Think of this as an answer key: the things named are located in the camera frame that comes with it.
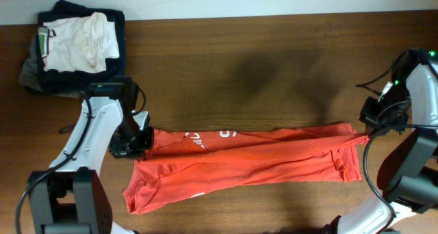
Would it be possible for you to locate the red orange printed t-shirt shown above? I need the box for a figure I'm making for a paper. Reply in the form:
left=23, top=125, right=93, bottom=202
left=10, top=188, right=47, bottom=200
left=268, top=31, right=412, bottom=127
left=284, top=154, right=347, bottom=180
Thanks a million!
left=123, top=123, right=368, bottom=215

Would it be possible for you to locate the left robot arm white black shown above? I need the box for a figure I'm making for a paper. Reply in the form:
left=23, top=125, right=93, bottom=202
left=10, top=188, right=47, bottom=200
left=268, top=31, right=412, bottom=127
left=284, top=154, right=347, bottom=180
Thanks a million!
left=15, top=79, right=153, bottom=234

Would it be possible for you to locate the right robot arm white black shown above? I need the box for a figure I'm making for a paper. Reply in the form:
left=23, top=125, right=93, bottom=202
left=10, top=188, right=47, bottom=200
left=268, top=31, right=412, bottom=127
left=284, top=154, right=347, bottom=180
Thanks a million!
left=321, top=48, right=437, bottom=234

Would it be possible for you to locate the navy folded garment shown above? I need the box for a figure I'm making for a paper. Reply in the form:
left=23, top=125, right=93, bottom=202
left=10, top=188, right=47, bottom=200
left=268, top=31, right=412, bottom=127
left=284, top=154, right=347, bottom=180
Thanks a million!
left=36, top=0, right=126, bottom=93

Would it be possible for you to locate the white folded t-shirt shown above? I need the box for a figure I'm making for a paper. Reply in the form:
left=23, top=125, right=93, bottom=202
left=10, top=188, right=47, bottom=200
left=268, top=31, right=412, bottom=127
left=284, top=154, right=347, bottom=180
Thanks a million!
left=38, top=12, right=120, bottom=74

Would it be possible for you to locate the grey folded garment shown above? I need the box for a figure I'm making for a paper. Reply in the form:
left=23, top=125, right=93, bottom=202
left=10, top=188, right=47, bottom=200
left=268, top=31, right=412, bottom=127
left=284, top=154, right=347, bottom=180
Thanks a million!
left=18, top=34, right=89, bottom=99

